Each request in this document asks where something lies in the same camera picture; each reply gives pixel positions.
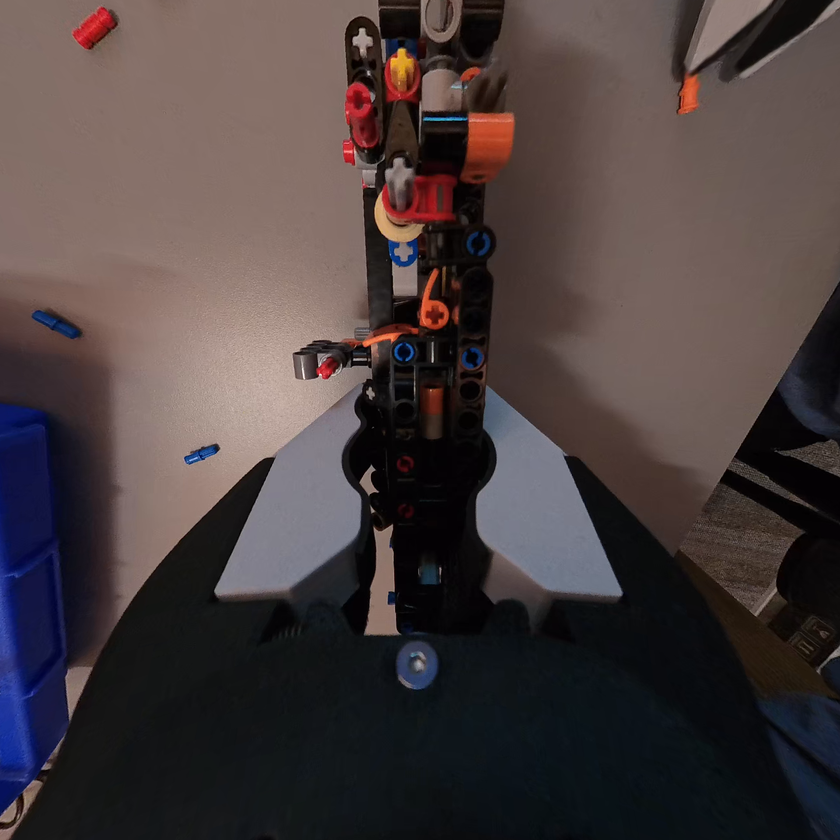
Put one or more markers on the multicoloured lego model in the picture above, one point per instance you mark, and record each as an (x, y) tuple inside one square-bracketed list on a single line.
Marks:
[(426, 295)]

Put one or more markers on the grey lego liftarm orange pin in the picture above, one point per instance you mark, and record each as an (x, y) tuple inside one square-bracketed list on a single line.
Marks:
[(688, 95)]

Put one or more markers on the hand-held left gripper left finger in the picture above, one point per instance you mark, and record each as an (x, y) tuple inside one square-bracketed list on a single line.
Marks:
[(295, 518)]

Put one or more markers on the blue storage bin white label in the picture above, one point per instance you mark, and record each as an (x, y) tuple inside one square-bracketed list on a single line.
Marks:
[(26, 558)]

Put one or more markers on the long blue lego pin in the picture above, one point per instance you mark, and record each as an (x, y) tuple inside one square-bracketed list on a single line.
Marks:
[(57, 323), (201, 453)]

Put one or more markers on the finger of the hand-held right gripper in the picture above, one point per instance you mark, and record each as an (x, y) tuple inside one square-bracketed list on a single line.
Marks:
[(781, 43), (722, 26)]

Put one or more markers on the person's blue sweater torso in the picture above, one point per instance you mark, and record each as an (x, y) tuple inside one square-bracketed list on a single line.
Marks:
[(807, 754)]

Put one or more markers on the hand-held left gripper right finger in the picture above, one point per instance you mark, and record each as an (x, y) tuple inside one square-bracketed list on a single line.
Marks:
[(551, 525)]

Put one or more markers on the person's leg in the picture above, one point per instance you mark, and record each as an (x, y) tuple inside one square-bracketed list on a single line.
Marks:
[(817, 367)]

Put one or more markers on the red lego pin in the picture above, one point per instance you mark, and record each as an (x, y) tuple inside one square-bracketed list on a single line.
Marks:
[(95, 27)]

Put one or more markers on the black office chair base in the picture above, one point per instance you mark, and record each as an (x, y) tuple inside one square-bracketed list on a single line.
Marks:
[(787, 485)]

